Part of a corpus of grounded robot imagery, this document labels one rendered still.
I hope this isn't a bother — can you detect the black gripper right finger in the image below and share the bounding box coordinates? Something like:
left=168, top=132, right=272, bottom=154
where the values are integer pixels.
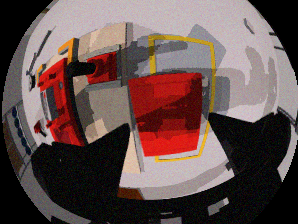
left=208, top=112, right=274, bottom=176

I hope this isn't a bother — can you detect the red plastic shell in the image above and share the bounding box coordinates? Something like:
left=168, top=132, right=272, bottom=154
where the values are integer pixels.
left=128, top=72, right=202, bottom=157

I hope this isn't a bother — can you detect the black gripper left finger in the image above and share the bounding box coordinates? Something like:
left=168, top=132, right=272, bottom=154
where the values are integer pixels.
left=52, top=123, right=130, bottom=197

